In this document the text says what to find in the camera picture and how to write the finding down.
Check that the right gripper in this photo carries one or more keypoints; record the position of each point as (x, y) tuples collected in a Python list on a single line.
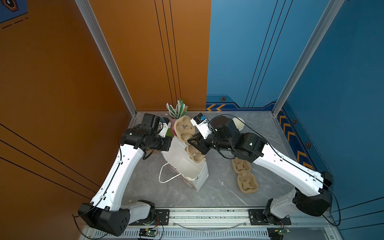
[(201, 145)]

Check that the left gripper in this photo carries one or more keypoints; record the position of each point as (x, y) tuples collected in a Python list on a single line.
[(167, 142)]

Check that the pulp cup carrier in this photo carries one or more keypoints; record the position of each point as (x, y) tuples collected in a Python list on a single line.
[(185, 131), (246, 180)]

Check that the stack of paper cups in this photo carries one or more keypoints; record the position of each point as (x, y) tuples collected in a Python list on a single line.
[(239, 123)]

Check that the cartoon paper gift bag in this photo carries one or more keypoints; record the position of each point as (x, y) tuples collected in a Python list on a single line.
[(181, 164)]

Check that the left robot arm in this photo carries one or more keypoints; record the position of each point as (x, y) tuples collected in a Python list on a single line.
[(105, 211)]

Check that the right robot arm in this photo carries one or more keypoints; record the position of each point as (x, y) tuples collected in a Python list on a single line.
[(312, 192)]

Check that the pink straw holder cup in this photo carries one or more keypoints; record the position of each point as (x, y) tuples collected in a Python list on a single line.
[(173, 121)]

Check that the bundle of wrapped straws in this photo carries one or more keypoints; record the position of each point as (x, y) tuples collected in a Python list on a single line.
[(177, 111)]

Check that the left green circuit board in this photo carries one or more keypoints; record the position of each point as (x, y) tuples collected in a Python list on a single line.
[(148, 234)]

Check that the green circuit board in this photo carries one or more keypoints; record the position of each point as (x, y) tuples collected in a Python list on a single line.
[(148, 234), (281, 232)]

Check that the right green circuit board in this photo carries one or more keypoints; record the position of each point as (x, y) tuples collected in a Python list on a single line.
[(281, 232)]

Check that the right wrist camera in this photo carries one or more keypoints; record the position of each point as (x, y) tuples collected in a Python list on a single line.
[(202, 124)]

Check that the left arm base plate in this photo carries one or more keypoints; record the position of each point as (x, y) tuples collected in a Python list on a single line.
[(162, 215)]

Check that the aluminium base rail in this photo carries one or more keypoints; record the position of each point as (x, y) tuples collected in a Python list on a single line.
[(223, 223)]

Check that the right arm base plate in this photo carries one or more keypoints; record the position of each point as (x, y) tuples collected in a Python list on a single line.
[(258, 218)]

